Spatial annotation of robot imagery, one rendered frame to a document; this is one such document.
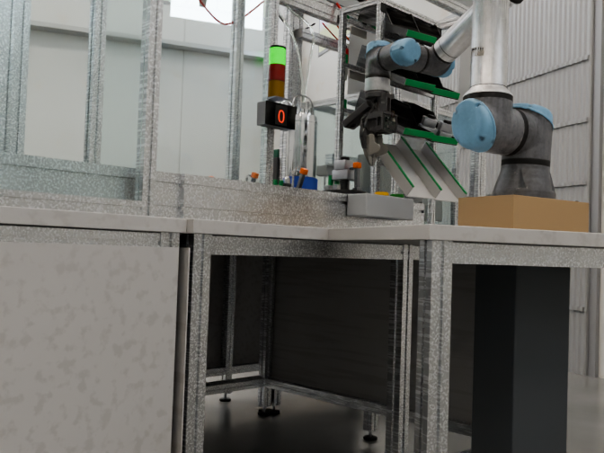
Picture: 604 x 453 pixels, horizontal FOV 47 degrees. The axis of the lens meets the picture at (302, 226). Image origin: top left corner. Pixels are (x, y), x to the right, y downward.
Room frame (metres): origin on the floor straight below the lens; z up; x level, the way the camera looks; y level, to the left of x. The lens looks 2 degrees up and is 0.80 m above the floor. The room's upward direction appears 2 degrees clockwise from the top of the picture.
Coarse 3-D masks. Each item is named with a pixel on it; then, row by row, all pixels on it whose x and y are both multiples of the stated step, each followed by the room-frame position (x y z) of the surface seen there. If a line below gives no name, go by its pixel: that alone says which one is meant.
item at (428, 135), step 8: (360, 96) 2.41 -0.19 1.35; (360, 104) 2.41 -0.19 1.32; (392, 104) 2.47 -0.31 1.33; (400, 104) 2.43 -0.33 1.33; (400, 112) 2.43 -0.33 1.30; (408, 112) 2.40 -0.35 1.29; (400, 120) 2.43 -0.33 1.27; (408, 120) 2.40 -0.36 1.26; (400, 128) 2.25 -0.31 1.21; (408, 128) 2.39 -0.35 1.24; (416, 128) 2.36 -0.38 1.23; (416, 136) 2.27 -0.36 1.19; (424, 136) 2.28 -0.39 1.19; (432, 136) 2.30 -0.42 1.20
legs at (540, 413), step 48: (432, 240) 1.30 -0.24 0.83; (432, 288) 1.30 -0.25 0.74; (480, 288) 1.74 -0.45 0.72; (528, 288) 1.63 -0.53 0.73; (432, 336) 1.30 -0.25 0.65; (480, 336) 1.74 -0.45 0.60; (528, 336) 1.63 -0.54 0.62; (432, 384) 1.30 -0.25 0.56; (480, 384) 1.73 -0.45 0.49; (528, 384) 1.63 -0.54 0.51; (432, 432) 1.31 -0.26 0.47; (480, 432) 1.73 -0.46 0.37; (528, 432) 1.63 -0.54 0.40
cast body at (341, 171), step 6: (336, 162) 2.13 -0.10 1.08; (342, 162) 2.12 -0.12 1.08; (348, 162) 2.12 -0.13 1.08; (336, 168) 2.13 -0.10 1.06; (342, 168) 2.12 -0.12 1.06; (348, 168) 2.12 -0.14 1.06; (336, 174) 2.13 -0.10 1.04; (342, 174) 2.11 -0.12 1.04; (348, 174) 2.10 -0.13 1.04; (336, 180) 2.15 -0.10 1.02
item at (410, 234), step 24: (336, 240) 1.67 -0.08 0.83; (360, 240) 1.56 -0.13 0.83; (384, 240) 1.48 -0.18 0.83; (408, 240) 1.39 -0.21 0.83; (456, 240) 1.30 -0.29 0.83; (480, 240) 1.32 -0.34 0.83; (504, 240) 1.34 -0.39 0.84; (528, 240) 1.36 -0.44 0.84; (552, 240) 1.38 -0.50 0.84; (576, 240) 1.40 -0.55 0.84; (600, 240) 1.43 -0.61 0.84
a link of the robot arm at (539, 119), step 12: (516, 108) 1.68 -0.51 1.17; (528, 108) 1.66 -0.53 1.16; (540, 108) 1.66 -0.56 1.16; (528, 120) 1.64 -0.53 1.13; (540, 120) 1.66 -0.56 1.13; (552, 120) 1.69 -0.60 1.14; (528, 132) 1.64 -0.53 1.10; (540, 132) 1.66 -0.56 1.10; (552, 132) 1.69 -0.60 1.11; (528, 144) 1.65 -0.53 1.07; (540, 144) 1.66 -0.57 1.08; (504, 156) 1.71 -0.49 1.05; (516, 156) 1.68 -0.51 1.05; (528, 156) 1.66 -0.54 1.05; (540, 156) 1.66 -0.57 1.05
